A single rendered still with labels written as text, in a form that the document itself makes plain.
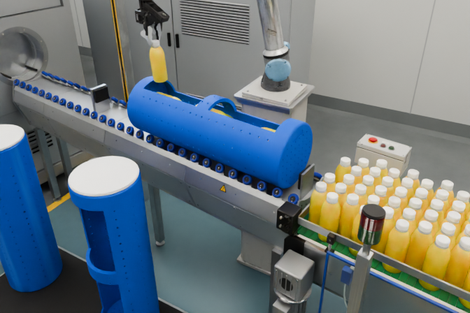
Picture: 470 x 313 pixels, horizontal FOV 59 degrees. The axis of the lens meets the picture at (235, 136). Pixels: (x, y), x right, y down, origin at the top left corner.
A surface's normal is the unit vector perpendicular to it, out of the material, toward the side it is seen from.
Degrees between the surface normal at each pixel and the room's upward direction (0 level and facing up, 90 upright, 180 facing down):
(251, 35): 90
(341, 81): 90
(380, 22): 90
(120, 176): 0
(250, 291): 0
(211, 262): 0
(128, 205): 90
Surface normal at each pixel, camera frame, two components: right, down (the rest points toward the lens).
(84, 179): 0.00, -0.87
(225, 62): -0.50, 0.43
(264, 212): -0.57, 0.07
